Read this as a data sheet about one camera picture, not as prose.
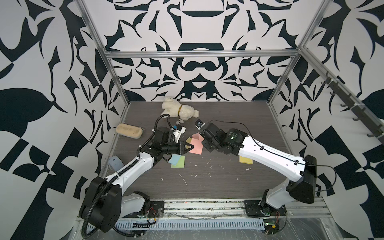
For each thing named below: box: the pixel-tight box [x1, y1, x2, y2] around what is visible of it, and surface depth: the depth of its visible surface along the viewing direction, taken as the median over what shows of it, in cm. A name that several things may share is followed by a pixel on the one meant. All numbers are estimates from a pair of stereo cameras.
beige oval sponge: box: [116, 123, 144, 139], surface depth 101 cm
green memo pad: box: [171, 155, 185, 169], surface depth 91 cm
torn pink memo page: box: [189, 138, 204, 155], surface depth 79 cm
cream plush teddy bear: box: [161, 97, 199, 121], surface depth 107 cm
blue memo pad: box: [168, 154, 182, 166], surface depth 91 cm
